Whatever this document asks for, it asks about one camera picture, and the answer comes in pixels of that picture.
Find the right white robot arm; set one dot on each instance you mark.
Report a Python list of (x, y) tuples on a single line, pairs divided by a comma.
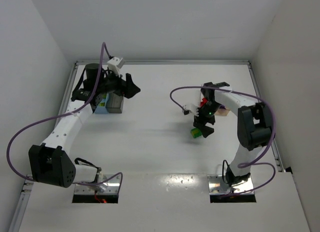
[(254, 126)]

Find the red rounded lego brick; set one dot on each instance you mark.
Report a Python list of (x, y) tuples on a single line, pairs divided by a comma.
[(203, 102)]

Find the dark grey container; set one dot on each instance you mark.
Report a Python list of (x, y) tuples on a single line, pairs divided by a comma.
[(114, 104)]

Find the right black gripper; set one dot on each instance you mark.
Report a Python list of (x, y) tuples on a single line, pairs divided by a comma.
[(203, 121)]

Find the light blue container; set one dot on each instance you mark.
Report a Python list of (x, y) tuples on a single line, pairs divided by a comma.
[(101, 107)]

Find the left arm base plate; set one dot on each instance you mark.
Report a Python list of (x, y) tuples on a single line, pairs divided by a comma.
[(109, 188)]

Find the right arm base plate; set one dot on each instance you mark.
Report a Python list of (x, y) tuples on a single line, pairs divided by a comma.
[(217, 187)]

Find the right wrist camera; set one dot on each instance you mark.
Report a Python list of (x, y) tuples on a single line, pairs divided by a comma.
[(190, 109)]

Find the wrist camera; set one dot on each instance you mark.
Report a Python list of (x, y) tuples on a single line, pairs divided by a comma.
[(190, 109), (115, 64)]

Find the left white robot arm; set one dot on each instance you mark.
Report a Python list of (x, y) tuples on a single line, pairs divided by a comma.
[(50, 162)]

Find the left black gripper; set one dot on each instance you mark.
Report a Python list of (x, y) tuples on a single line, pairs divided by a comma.
[(123, 86)]

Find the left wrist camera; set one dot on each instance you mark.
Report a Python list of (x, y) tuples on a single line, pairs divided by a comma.
[(115, 64)]

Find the green lego brick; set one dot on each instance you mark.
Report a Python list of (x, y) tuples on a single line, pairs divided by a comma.
[(195, 132)]

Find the wooden container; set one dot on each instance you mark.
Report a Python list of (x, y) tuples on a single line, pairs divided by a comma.
[(222, 111)]

